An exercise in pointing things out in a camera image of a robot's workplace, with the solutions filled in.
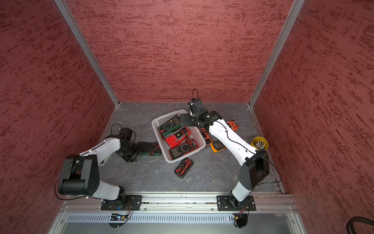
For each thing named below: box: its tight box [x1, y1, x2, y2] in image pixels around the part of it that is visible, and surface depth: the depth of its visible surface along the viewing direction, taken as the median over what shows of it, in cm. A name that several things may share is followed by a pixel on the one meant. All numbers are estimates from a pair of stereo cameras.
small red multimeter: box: [165, 127, 189, 149], surface depth 95 cm
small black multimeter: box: [157, 116, 181, 136], surface depth 99 cm
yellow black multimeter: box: [210, 140, 227, 153], surface depth 94 cm
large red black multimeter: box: [168, 139, 199, 161], surface depth 91 cm
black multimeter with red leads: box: [174, 157, 194, 179], surface depth 85 cm
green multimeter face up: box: [157, 115, 182, 136], surface depth 99 cm
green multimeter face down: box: [137, 141, 162, 156], surface depth 92 cm
